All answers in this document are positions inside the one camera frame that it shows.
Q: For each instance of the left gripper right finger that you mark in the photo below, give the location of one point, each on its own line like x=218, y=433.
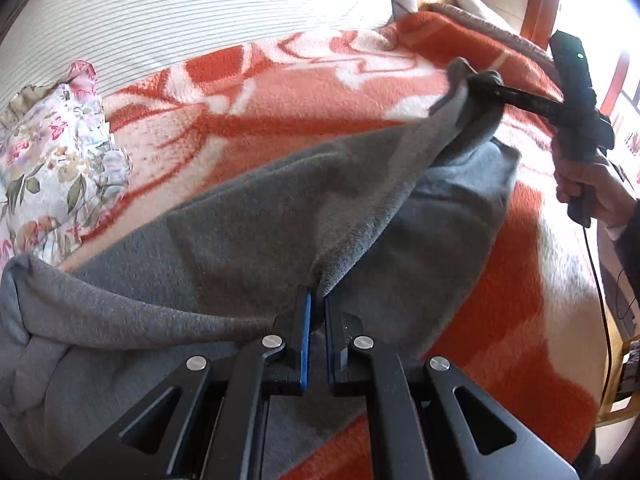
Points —
x=428, y=420

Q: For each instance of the orange white patterned blanket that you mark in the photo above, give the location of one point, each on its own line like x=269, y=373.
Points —
x=508, y=296

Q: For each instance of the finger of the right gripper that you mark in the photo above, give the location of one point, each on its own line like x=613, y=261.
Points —
x=459, y=71
x=538, y=105

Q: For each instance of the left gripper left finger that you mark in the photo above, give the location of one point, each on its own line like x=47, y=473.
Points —
x=207, y=419

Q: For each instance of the grey fleece pants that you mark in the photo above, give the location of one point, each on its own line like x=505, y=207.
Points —
x=78, y=349

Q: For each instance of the white striped pillow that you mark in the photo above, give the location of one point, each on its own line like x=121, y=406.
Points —
x=125, y=40

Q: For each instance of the wooden chair frame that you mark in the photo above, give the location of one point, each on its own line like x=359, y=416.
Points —
x=539, y=20

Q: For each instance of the floral print cloth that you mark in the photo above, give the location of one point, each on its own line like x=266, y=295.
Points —
x=62, y=172

